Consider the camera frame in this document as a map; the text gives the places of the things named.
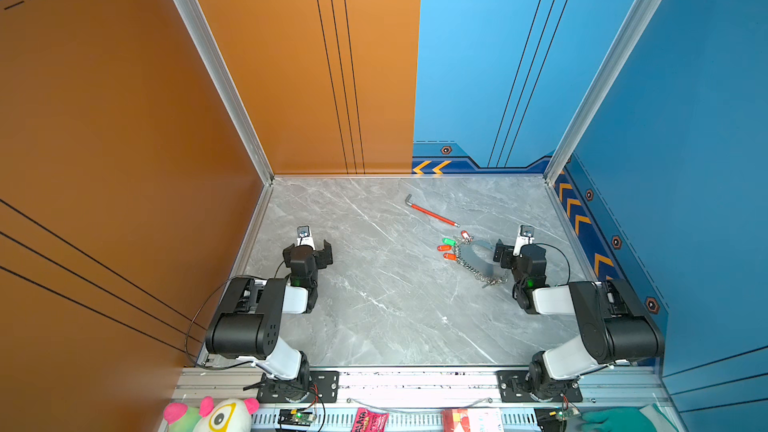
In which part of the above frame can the metal keyring with chain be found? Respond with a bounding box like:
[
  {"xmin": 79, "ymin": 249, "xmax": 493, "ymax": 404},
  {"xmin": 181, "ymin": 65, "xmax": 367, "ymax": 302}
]
[{"xmin": 452, "ymin": 238, "xmax": 511, "ymax": 287}]

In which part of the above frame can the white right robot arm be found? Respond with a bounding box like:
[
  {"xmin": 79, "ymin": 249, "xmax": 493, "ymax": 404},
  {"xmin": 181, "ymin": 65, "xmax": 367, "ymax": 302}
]
[{"xmin": 493, "ymin": 241, "xmax": 665, "ymax": 401}]

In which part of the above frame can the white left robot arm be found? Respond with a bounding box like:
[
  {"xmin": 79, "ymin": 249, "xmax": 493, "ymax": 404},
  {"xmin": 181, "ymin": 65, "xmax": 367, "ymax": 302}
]
[{"xmin": 205, "ymin": 237, "xmax": 333, "ymax": 402}]

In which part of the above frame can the green circuit board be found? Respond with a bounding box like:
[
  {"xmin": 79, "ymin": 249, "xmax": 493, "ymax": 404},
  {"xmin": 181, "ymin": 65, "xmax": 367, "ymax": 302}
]
[{"xmin": 277, "ymin": 409, "xmax": 317, "ymax": 431}]

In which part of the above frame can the red white box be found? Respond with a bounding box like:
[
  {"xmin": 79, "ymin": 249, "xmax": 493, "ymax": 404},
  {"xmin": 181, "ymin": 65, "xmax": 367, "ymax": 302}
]
[{"xmin": 442, "ymin": 408, "xmax": 504, "ymax": 432}]

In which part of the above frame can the pink green plush toy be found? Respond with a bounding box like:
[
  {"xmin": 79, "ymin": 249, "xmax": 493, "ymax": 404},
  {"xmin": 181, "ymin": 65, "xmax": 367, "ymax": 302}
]
[{"xmin": 163, "ymin": 396, "xmax": 260, "ymax": 432}]

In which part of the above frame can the pink snack packet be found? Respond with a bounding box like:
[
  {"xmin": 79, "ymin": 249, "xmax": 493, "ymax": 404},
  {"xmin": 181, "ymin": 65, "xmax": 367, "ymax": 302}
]
[{"xmin": 351, "ymin": 407, "xmax": 390, "ymax": 432}]

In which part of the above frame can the green cloth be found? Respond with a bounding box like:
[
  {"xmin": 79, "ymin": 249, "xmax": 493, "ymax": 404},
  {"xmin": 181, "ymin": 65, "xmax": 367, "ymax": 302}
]
[{"xmin": 580, "ymin": 408, "xmax": 655, "ymax": 432}]

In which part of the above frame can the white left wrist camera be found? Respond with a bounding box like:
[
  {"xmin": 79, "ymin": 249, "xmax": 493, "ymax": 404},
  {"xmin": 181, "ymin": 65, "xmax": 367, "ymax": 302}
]
[{"xmin": 296, "ymin": 225, "xmax": 315, "ymax": 249}]

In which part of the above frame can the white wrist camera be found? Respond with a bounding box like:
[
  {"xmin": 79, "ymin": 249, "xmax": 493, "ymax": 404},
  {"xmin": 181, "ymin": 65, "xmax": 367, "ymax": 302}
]
[
  {"xmin": 296, "ymin": 225, "xmax": 315, "ymax": 249},
  {"xmin": 515, "ymin": 224, "xmax": 535, "ymax": 253}
]

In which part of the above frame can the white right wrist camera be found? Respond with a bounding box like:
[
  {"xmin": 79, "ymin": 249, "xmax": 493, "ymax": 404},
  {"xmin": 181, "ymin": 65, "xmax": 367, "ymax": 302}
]
[{"xmin": 515, "ymin": 224, "xmax": 535, "ymax": 253}]

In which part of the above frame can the red handled hex key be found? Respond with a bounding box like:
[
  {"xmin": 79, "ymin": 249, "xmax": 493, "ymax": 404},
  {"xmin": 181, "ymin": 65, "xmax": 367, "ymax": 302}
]
[{"xmin": 404, "ymin": 194, "xmax": 460, "ymax": 228}]

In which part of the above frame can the aluminium front rail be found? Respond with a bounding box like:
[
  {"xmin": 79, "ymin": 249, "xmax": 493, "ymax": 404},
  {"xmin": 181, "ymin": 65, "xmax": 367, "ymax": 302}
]
[{"xmin": 171, "ymin": 366, "xmax": 672, "ymax": 409}]

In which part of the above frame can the aluminium corner post left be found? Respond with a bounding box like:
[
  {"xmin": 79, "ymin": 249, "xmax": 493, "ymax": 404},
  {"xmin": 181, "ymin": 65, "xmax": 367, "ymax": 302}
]
[{"xmin": 173, "ymin": 0, "xmax": 275, "ymax": 186}]

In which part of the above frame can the aluminium corner post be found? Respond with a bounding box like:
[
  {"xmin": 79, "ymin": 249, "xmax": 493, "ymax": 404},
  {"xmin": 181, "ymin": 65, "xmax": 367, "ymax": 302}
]
[
  {"xmin": 543, "ymin": 0, "xmax": 663, "ymax": 186},
  {"xmin": 173, "ymin": 0, "xmax": 275, "ymax": 186}
]

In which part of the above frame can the aluminium corner post right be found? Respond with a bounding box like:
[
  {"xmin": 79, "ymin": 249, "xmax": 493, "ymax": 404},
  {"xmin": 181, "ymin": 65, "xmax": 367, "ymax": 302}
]
[{"xmin": 543, "ymin": 0, "xmax": 663, "ymax": 186}]

